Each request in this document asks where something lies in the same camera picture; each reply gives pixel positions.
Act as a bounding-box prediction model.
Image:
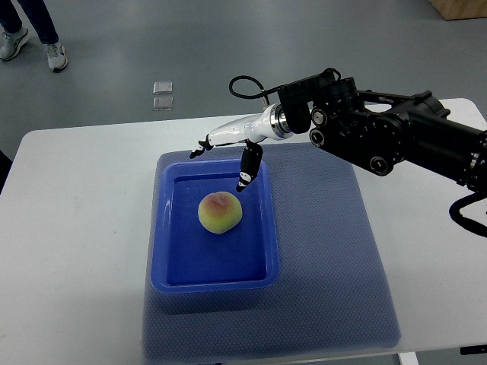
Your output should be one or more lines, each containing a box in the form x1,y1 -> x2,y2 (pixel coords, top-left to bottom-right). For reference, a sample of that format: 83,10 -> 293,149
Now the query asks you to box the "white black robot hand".
189,104 -> 294,192

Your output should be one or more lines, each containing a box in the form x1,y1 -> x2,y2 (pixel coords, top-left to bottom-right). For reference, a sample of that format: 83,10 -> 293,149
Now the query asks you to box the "upper metal floor plate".
153,81 -> 173,95

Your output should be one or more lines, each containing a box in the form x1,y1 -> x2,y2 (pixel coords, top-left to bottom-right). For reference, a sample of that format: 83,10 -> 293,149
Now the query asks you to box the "grey-blue textured mat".
142,143 -> 400,364

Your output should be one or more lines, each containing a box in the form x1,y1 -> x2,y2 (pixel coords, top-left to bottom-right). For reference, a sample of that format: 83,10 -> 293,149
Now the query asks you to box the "blue plastic tray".
149,159 -> 280,294

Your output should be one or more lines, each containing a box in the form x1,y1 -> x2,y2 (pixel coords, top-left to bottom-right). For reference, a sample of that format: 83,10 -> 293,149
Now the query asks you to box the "yellow-green red peach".
198,192 -> 243,234

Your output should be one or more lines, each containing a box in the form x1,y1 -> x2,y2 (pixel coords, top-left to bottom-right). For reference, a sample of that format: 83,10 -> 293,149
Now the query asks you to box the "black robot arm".
272,68 -> 486,236

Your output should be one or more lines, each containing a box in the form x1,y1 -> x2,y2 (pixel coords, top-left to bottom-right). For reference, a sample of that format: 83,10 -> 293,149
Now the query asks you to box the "metal floor plate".
153,81 -> 173,95
153,96 -> 173,111

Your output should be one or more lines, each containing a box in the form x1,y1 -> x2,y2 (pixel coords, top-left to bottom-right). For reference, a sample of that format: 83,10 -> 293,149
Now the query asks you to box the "person's leg and shoe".
19,0 -> 68,72
1,1 -> 29,62

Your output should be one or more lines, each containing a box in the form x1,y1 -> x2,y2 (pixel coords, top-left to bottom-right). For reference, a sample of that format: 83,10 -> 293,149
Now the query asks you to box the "person's right leg and shoe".
1,1 -> 29,62

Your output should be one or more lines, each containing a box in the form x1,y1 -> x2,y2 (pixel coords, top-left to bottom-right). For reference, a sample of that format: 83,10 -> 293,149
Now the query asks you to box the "wooden box corner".
429,0 -> 487,21

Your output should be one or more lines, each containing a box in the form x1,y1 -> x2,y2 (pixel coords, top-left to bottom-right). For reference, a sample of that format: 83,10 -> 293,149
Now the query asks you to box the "white table leg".
397,352 -> 419,365

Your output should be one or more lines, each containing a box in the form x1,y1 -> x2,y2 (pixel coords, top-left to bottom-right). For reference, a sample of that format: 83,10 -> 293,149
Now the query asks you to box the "lower metal floor plate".
153,96 -> 173,111

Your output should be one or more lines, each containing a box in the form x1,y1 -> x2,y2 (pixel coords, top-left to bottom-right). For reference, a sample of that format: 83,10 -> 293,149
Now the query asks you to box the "person's left leg and shoe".
19,0 -> 68,72

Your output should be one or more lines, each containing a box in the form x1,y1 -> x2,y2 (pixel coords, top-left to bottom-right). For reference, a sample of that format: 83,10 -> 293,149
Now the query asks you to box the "black bracket under table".
460,344 -> 487,356

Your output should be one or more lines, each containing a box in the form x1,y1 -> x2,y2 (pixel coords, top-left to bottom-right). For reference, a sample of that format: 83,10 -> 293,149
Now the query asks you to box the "dark object at left edge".
0,151 -> 13,192

